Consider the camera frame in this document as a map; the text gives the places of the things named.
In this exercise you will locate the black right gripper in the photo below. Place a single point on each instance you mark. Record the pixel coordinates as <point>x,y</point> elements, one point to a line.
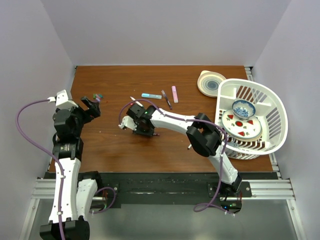
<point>150,132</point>

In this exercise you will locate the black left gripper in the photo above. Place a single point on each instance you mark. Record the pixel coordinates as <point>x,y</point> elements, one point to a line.
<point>89,114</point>

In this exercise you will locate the light blue highlighter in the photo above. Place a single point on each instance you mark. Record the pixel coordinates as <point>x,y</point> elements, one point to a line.
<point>151,96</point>

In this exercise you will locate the teal tip white marker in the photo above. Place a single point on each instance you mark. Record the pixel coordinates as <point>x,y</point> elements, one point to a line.
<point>136,102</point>

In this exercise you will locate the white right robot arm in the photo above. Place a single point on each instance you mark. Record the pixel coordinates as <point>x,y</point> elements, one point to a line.
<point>205,137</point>

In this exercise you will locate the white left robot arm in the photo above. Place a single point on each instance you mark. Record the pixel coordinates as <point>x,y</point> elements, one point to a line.
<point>73,194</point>

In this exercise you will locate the dark purple gel pen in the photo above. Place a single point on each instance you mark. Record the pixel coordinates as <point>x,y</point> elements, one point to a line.
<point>166,99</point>

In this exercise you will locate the pink highlighter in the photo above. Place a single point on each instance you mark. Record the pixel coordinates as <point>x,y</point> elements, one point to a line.
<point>174,94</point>

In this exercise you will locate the cream plate with grey spiral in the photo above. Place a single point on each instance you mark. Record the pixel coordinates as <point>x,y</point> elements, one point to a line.
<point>208,83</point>

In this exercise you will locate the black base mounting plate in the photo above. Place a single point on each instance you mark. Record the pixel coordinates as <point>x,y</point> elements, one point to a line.
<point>176,188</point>

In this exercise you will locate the blue floral ceramic bowl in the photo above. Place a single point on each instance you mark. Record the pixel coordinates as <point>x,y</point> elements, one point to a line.
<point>243,109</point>

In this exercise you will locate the white watermelon pattern plate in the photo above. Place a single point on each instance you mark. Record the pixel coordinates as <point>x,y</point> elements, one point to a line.
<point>241,129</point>

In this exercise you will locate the white plastic dish rack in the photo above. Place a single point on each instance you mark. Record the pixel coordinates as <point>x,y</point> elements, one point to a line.
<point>270,111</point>

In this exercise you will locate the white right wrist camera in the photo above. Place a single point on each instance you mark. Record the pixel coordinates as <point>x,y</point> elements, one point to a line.
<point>127,123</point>

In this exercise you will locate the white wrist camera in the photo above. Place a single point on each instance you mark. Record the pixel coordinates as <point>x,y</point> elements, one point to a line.
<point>63,100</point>
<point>127,123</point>

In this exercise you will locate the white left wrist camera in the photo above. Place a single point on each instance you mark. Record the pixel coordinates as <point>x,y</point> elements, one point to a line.
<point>63,100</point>

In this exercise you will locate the aluminium frame rail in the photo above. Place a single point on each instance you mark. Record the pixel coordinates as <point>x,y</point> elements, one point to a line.
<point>273,189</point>

